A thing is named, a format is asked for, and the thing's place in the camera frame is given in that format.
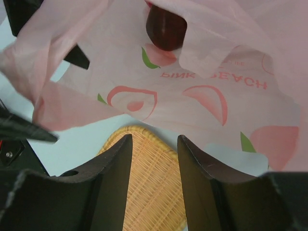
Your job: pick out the woven bamboo tray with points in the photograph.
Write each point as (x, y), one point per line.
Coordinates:
(155, 200)

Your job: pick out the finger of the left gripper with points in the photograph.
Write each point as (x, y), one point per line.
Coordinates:
(15, 128)

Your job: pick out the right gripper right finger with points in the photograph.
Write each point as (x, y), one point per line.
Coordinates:
(218, 197)

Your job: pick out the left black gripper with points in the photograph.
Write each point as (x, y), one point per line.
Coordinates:
(19, 154)

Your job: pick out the pink plastic bag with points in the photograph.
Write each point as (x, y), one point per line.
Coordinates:
(239, 83)

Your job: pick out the red fake fruit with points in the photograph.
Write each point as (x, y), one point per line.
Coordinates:
(165, 29)

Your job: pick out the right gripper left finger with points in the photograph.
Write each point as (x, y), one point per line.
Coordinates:
(90, 197)

